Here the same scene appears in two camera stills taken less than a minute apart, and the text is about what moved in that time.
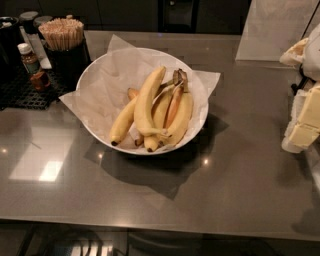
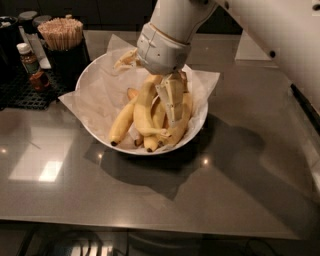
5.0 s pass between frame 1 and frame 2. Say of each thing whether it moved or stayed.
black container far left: stayed
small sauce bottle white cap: stayed
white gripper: moved
